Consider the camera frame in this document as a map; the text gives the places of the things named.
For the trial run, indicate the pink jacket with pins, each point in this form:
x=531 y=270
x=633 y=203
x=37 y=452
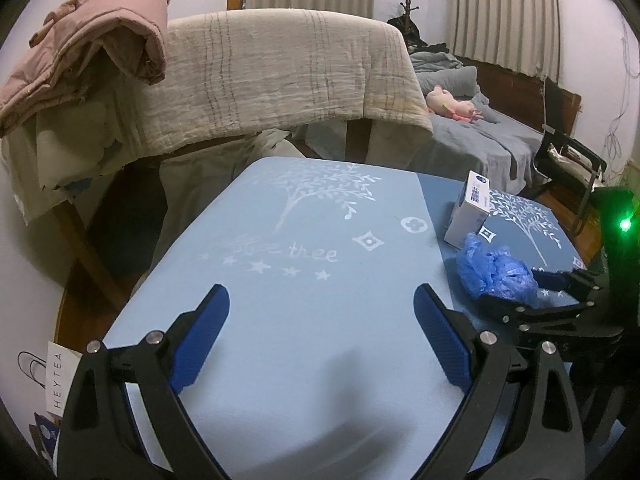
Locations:
x=90 y=40

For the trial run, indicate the wooden headboard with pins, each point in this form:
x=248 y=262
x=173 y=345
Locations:
x=520 y=90

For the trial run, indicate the beige blanket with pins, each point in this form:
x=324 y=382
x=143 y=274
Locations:
x=280 y=75

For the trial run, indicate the blue printed card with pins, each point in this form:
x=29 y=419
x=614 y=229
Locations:
x=47 y=435

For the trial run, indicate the cream cloth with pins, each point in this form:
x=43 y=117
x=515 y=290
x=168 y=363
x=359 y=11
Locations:
x=60 y=160

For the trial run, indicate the black clothes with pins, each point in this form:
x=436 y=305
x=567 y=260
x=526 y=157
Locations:
x=407 y=32

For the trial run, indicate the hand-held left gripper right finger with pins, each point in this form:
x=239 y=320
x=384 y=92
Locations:
x=445 y=345

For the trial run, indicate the white cardboard box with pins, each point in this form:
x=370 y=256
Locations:
x=465 y=220

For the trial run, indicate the black armchair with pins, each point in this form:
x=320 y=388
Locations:
x=560 y=110

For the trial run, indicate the dark blue printed table mat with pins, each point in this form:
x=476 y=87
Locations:
x=525 y=225

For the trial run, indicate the blue plastic glove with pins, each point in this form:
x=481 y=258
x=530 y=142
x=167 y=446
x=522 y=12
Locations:
x=495 y=272

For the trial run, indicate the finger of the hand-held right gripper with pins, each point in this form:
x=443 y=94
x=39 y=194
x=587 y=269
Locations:
x=575 y=285
x=540 y=325

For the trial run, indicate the pink plush toy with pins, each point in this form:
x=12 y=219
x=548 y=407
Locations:
x=452 y=105

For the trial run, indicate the white paper bag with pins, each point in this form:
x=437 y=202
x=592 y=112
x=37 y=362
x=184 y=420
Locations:
x=62 y=380

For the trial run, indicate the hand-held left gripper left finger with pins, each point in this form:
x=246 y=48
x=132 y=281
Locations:
x=200 y=340

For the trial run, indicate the light blue printed table mat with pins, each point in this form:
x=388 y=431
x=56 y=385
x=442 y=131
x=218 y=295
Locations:
x=300 y=310

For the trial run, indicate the shiny beige seat cushion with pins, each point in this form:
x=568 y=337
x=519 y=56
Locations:
x=570 y=162

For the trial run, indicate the bed with grey sheet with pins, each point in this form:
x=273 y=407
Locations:
x=500 y=145

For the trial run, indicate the wooden coat rack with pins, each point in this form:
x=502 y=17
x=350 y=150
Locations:
x=409 y=6

